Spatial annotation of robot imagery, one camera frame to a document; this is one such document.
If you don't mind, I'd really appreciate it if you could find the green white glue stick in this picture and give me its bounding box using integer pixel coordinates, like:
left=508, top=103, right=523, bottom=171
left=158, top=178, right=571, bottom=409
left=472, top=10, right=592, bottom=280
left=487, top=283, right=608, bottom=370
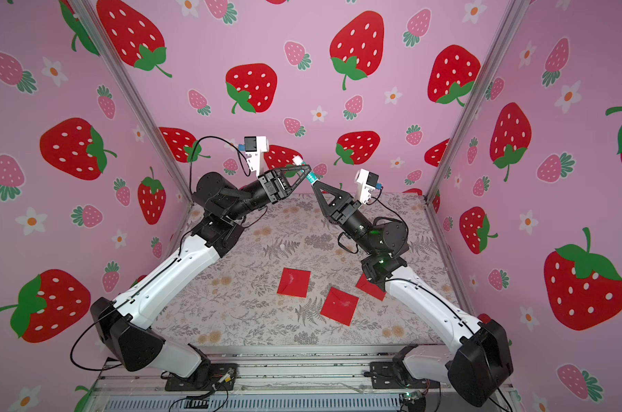
left=293, top=156, right=319, bottom=185

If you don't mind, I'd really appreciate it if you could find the red envelope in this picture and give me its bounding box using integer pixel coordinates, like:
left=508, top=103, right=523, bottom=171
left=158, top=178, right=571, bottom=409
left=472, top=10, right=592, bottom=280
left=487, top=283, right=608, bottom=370
left=277, top=268, right=311, bottom=298
left=356, top=274, right=386, bottom=301
left=320, top=288, right=359, bottom=326

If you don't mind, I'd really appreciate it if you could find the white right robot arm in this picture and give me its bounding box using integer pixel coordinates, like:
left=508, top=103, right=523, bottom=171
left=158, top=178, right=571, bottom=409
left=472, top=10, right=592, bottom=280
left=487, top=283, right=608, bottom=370
left=311, top=180, right=513, bottom=407

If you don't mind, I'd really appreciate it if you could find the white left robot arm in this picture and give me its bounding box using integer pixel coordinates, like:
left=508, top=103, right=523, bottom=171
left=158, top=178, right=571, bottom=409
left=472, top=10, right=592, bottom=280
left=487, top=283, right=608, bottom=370
left=91, top=164, right=311, bottom=390

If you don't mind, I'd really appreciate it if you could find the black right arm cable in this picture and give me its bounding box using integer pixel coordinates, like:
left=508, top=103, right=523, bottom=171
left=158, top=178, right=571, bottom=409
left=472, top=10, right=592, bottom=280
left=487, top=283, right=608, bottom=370
left=369, top=192, right=410, bottom=230

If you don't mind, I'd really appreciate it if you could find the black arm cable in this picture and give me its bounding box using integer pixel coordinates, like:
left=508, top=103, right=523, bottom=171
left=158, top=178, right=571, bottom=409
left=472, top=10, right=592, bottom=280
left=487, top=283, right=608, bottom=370
left=186, top=136, right=250, bottom=192
left=369, top=192, right=410, bottom=230

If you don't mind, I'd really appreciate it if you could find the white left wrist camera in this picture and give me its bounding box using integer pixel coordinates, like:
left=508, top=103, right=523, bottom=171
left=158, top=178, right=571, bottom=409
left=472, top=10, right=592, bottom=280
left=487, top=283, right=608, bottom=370
left=239, top=136, right=269, bottom=176

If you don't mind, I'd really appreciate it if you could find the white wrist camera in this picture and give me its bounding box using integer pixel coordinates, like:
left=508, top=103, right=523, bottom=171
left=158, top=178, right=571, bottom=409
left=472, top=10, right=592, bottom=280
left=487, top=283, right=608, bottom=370
left=355, top=168, right=382, bottom=204
left=239, top=136, right=269, bottom=176

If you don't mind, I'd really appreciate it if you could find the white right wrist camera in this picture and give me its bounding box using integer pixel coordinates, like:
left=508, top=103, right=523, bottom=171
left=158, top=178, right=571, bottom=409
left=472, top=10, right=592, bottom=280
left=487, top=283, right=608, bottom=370
left=355, top=168, right=382, bottom=204

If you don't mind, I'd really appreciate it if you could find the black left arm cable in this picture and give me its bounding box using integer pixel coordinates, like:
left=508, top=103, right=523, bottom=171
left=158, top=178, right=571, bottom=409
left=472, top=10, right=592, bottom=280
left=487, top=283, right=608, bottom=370
left=186, top=136, right=250, bottom=192

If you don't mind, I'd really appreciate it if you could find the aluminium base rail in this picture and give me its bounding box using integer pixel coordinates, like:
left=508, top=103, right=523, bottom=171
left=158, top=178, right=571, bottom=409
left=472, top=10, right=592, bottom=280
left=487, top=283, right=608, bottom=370
left=91, top=346, right=518, bottom=412

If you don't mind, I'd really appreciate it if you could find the aluminium left rear frame post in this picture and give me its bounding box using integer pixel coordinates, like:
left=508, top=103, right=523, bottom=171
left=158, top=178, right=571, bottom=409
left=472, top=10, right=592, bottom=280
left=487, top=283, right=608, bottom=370
left=71, top=0, right=192, bottom=204

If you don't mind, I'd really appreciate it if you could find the aluminium frame post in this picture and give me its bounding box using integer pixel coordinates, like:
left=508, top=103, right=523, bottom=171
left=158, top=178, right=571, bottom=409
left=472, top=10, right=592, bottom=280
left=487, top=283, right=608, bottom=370
left=71, top=0, right=192, bottom=204
left=425, top=0, right=530, bottom=205

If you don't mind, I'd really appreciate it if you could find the aluminium right rear frame post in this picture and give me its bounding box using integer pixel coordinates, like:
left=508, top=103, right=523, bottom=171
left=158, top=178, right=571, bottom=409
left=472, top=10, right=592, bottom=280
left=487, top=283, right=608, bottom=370
left=425, top=0, right=530, bottom=205

